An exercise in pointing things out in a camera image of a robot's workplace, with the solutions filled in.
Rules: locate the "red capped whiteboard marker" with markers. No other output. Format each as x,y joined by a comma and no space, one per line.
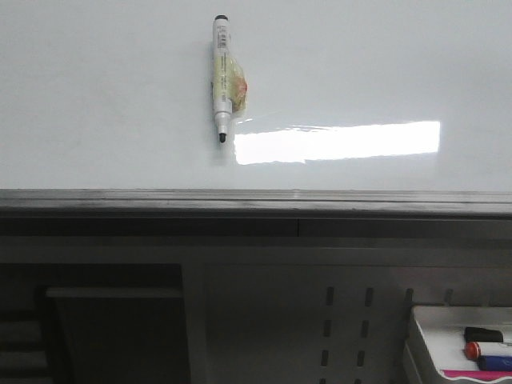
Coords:
474,350

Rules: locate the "white whiteboard with grey frame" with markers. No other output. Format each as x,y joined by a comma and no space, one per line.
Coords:
352,106

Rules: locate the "white whiteboard marker with tape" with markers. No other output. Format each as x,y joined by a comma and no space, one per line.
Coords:
229,85

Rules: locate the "pink eraser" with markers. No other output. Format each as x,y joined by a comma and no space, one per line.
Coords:
486,376

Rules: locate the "white perforated metal stand panel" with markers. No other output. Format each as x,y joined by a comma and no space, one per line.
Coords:
261,310

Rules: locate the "blue capped whiteboard marker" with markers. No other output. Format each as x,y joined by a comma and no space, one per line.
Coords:
495,363

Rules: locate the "white marker tray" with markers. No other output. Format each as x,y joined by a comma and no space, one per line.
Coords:
436,340

